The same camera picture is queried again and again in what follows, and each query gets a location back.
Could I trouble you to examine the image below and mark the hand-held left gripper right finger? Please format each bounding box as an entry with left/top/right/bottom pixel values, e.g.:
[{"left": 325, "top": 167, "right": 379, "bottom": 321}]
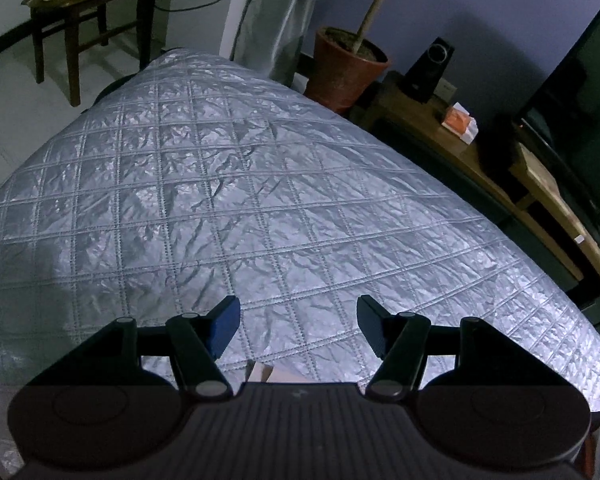
[{"left": 356, "top": 295, "right": 576, "bottom": 402}]

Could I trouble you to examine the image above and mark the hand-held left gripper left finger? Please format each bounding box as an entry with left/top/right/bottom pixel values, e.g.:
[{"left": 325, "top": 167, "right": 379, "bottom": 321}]
[{"left": 22, "top": 295, "right": 242, "bottom": 402}]

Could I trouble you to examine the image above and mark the light pink garment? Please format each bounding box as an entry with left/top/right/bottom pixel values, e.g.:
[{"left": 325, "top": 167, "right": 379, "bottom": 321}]
[{"left": 246, "top": 359, "right": 326, "bottom": 385}]

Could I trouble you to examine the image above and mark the silver quilted bedspread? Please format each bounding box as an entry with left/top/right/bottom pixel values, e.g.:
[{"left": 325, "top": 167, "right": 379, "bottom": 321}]
[{"left": 0, "top": 47, "right": 600, "bottom": 476}]

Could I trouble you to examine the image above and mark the dark wooden low cabinet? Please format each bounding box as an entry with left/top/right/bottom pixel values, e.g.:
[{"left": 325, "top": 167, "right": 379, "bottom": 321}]
[{"left": 300, "top": 52, "right": 600, "bottom": 327}]

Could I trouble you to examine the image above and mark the orange tissue pack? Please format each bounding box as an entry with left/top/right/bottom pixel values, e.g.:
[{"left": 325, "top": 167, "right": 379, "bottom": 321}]
[{"left": 441, "top": 102, "right": 480, "bottom": 144}]

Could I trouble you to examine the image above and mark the potted tree in terracotta pot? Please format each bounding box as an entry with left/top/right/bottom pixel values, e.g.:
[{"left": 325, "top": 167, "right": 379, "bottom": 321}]
[{"left": 304, "top": 0, "right": 507, "bottom": 114}]

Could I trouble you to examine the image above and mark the black speaker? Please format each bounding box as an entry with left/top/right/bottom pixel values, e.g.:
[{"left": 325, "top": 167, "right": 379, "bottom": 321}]
[{"left": 404, "top": 37, "right": 456, "bottom": 104}]

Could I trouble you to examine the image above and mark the black television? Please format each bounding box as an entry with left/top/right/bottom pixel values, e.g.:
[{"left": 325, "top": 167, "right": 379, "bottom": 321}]
[{"left": 511, "top": 0, "right": 600, "bottom": 266}]

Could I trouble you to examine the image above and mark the pale grey curtain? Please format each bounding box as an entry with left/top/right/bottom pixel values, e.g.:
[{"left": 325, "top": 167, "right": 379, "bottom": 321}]
[{"left": 232, "top": 0, "right": 327, "bottom": 86}]

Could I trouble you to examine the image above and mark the black standing fan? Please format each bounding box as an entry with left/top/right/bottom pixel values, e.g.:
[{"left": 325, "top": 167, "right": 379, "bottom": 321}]
[{"left": 94, "top": 0, "right": 167, "bottom": 107}]

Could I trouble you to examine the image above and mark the white wall socket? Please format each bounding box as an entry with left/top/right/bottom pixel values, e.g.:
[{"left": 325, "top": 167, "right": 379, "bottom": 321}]
[{"left": 432, "top": 79, "right": 459, "bottom": 102}]

